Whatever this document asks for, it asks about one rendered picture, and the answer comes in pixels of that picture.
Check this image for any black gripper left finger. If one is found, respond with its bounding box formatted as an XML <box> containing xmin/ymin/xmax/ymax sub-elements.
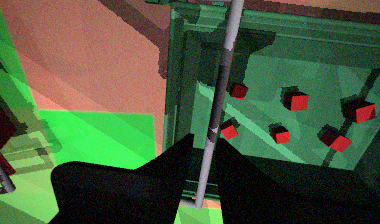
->
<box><xmin>50</xmin><ymin>133</ymin><xmax>194</xmax><ymax>224</ymax></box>

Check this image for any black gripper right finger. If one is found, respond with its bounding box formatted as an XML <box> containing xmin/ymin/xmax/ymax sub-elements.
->
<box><xmin>215</xmin><ymin>137</ymin><xmax>380</xmax><ymax>224</ymax></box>

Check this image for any green plastic tray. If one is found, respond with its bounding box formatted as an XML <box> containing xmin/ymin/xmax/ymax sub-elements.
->
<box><xmin>144</xmin><ymin>0</ymin><xmax>380</xmax><ymax>207</ymax></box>

